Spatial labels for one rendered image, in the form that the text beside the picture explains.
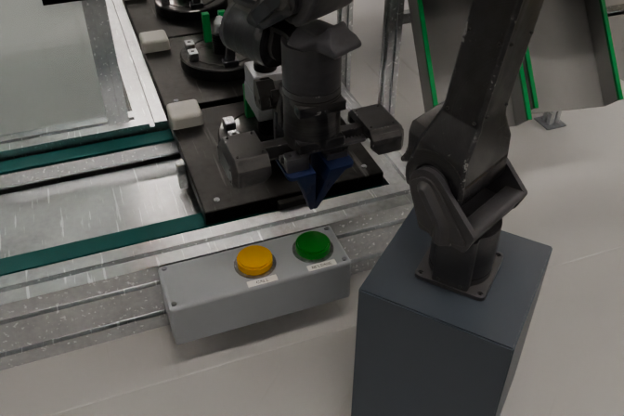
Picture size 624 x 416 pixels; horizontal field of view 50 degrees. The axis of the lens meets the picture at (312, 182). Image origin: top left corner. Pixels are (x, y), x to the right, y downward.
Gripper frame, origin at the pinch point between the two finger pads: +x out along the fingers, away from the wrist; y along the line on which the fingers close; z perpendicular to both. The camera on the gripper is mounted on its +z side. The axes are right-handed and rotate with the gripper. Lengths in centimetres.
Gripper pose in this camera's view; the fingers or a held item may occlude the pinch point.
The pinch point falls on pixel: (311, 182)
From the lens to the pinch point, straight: 72.2
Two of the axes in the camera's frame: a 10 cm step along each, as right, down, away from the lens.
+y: -9.3, 2.3, -2.9
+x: 0.0, 7.9, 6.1
